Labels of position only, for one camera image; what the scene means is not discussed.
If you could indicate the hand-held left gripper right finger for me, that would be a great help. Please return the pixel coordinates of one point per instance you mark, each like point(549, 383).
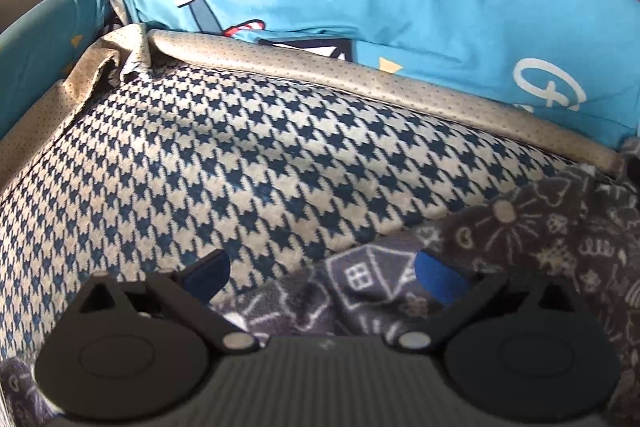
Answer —
point(440, 278)

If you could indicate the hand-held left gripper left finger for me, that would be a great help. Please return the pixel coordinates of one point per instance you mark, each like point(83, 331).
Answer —
point(206, 276)

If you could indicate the grey doodle print fleece jacket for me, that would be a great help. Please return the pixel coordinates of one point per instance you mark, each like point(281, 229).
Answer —
point(550, 227)

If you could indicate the houndstooth sofa seat cushion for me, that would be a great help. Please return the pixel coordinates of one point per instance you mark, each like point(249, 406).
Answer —
point(225, 147)

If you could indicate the teal side cushion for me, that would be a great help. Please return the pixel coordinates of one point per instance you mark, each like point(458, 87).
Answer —
point(45, 47)

